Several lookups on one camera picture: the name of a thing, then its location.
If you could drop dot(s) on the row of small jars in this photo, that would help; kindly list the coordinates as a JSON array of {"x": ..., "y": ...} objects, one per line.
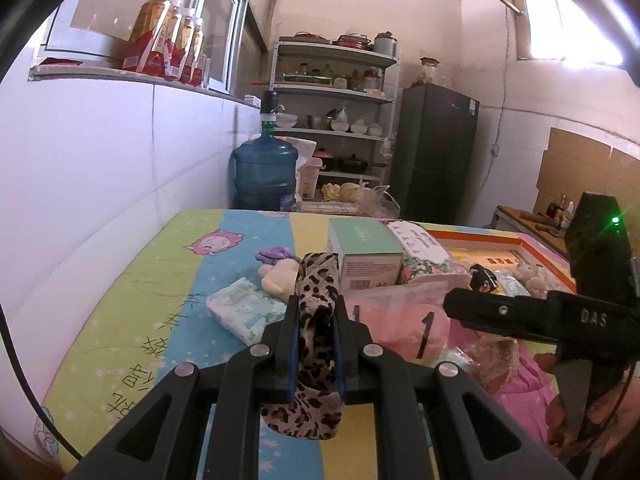
[{"x": 340, "y": 80}]

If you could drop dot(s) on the metal cups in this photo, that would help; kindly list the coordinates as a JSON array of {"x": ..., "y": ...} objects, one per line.
[{"x": 319, "y": 122}]

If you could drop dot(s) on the white bowl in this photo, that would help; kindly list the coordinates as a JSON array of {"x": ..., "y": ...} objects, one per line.
[
  {"x": 339, "y": 126},
  {"x": 375, "y": 131},
  {"x": 357, "y": 128}
]

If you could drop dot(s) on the sliding aluminium window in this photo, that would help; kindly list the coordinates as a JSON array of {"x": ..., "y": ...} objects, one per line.
[{"x": 220, "y": 35}]

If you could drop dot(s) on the flat patterned box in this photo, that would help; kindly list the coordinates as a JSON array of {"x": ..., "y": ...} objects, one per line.
[{"x": 325, "y": 207}]

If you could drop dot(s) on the stack of white bowls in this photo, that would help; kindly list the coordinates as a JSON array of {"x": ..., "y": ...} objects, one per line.
[{"x": 286, "y": 121}]

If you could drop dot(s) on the orange cardboard box lid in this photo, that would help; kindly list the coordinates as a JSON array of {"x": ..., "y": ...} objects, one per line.
[{"x": 525, "y": 250}]

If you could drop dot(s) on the small knotted plastic bag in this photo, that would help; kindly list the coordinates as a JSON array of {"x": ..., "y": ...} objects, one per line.
[{"x": 341, "y": 113}]

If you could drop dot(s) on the beige plush bear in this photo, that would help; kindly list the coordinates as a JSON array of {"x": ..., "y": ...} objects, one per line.
[{"x": 532, "y": 277}]

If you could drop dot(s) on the red pot with rack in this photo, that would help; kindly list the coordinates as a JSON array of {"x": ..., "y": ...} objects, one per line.
[{"x": 352, "y": 41}]

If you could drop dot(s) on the large clear plastic bag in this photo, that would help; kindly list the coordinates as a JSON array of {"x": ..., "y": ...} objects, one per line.
[{"x": 492, "y": 360}]

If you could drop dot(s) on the pink cloth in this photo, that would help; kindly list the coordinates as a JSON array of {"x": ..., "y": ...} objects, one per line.
[{"x": 395, "y": 320}]

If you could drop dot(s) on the pink plastic container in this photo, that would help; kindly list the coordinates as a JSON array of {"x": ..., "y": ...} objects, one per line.
[{"x": 309, "y": 180}]

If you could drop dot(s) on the white tissue packet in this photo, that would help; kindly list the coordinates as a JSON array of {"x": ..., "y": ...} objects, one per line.
[{"x": 245, "y": 310}]

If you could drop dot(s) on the yellow food lumps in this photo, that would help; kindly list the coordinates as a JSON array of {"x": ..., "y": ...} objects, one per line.
[{"x": 340, "y": 191}]

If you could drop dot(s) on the teal cardboard box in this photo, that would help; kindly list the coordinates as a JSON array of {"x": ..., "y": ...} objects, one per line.
[{"x": 365, "y": 250}]

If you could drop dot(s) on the red lid cooking pot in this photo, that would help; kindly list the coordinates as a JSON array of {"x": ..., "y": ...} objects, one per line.
[{"x": 325, "y": 159}]

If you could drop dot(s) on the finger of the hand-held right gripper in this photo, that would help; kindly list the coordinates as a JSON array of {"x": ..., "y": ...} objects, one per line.
[{"x": 500, "y": 310}]

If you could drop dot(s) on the teal canister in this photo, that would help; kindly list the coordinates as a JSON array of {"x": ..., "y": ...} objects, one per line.
[{"x": 385, "y": 45}]

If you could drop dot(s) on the cream plush toy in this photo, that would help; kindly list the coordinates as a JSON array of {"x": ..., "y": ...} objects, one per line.
[{"x": 277, "y": 277}]

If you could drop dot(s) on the flat red lids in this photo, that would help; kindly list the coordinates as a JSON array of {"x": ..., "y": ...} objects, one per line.
[{"x": 307, "y": 36}]

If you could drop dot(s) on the red lid jar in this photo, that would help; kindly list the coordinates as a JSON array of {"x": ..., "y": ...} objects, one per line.
[{"x": 371, "y": 80}]

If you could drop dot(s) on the blue water jug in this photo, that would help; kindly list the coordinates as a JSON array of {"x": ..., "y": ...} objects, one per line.
[{"x": 265, "y": 170}]

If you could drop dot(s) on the purple scrunchie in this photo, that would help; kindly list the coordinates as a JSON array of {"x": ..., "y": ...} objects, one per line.
[{"x": 275, "y": 255}]

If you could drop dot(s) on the white metal shelf rack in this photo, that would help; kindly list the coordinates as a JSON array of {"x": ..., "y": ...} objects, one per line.
[{"x": 335, "y": 56}]

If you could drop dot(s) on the clear plastic shopping bag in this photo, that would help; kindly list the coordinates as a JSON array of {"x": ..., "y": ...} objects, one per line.
[{"x": 377, "y": 201}]

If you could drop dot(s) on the leopard print scrunchie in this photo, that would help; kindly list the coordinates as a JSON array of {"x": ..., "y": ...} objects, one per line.
[{"x": 315, "y": 285}]

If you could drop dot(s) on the large glass jar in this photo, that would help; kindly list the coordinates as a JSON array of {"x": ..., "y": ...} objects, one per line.
[{"x": 429, "y": 71}]

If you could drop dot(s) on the black cooking pot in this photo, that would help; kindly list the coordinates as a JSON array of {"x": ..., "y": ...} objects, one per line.
[{"x": 354, "y": 163}]

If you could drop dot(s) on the small bright window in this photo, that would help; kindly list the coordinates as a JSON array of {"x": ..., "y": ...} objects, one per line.
[{"x": 560, "y": 20}]

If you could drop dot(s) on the person's right hand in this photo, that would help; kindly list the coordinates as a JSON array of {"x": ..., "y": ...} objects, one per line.
[{"x": 555, "y": 420}]

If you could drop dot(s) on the flat red packet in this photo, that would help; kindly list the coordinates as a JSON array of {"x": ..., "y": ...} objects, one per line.
[{"x": 60, "y": 61}]

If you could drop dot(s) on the dark grey fridge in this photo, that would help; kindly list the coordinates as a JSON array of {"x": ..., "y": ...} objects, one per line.
[{"x": 435, "y": 160}]

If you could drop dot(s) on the hanging white rag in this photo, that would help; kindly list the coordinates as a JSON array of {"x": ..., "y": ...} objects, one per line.
[{"x": 386, "y": 147}]

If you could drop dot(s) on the green tray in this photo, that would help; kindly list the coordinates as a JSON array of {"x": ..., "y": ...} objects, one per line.
[{"x": 307, "y": 79}]

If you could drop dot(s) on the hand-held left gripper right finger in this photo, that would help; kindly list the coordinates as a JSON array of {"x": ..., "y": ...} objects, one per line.
[{"x": 341, "y": 355}]

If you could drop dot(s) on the row of condiment bottles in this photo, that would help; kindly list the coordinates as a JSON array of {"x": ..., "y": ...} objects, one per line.
[{"x": 562, "y": 210}]

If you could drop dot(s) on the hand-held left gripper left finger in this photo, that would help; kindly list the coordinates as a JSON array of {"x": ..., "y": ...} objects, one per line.
[{"x": 293, "y": 355}]

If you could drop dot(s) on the floral tissue box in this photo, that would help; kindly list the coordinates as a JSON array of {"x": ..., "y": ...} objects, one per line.
[{"x": 425, "y": 255}]

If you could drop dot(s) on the black water pump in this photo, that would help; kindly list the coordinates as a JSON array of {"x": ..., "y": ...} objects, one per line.
[{"x": 269, "y": 107}]

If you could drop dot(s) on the white sack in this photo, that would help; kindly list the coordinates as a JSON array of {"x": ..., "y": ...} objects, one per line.
[{"x": 305, "y": 152}]

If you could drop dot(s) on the colourful striped printed blanket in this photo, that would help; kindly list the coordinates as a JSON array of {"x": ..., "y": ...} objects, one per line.
[{"x": 150, "y": 320}]

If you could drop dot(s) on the brown cardboard sheet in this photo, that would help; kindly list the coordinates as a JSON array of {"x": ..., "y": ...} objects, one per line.
[
  {"x": 570, "y": 170},
  {"x": 627, "y": 175}
]

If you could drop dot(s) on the orange drink bottle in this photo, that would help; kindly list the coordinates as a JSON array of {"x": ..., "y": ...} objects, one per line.
[
  {"x": 198, "y": 55},
  {"x": 150, "y": 30},
  {"x": 188, "y": 50},
  {"x": 175, "y": 45}
]

